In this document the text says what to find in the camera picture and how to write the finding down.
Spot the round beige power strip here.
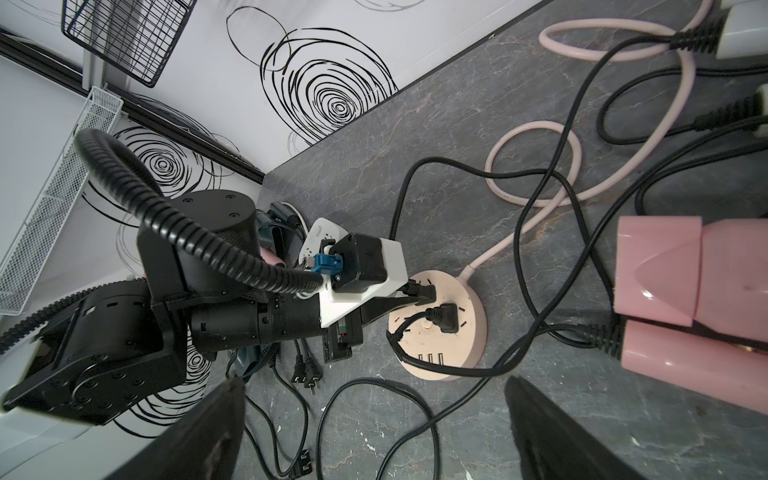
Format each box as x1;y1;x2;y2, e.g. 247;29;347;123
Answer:
388;270;488;369

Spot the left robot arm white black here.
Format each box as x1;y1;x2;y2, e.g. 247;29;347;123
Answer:
1;129;436;472

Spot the beige power strip cord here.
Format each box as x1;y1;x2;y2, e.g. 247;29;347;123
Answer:
457;0;715;283

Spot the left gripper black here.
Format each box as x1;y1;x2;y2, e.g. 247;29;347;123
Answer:
190;287;436;362

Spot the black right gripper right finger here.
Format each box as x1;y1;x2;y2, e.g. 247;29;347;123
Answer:
505;377;642;479

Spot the white wire shelf basket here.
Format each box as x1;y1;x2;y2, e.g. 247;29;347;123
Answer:
1;87;124;316

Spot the black wire basket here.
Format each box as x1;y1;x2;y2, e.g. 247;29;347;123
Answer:
60;0;196;88

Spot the white hair dryer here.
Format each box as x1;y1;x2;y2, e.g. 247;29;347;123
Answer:
715;0;767;60
753;83;768;138

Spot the pink hair dryer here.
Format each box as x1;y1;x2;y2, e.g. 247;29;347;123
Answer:
613;216;767;413

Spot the white hair dryer back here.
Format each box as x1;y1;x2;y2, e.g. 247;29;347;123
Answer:
715;0;767;60

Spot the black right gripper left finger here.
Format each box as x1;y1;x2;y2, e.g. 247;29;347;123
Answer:
109;377;245;480

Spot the white hair dryer middle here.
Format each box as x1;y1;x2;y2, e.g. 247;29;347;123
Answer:
753;83;768;138

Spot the white square power strip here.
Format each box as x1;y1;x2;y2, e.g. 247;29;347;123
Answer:
298;218;348;265

